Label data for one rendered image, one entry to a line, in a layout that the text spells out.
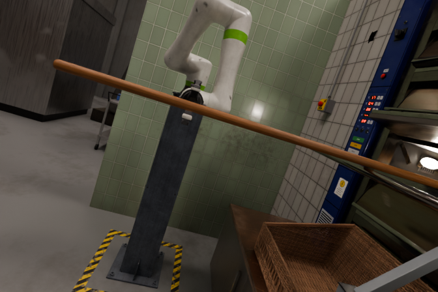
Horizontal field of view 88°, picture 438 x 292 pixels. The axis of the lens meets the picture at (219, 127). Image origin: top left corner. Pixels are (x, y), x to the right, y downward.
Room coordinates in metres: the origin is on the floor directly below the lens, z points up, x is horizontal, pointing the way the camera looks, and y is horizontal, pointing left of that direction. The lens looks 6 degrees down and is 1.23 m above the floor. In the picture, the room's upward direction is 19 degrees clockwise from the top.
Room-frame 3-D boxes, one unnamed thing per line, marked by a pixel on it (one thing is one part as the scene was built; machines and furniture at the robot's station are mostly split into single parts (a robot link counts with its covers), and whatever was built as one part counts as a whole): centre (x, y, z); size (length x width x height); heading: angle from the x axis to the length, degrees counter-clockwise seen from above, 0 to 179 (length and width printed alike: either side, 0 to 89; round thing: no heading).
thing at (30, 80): (4.29, 3.47, 1.13); 1.73 x 1.33 x 2.26; 9
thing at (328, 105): (1.79, -0.73, 1.46); 0.10 x 0.07 x 0.10; 8
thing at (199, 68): (1.43, 0.24, 1.36); 0.16 x 0.13 x 0.19; 118
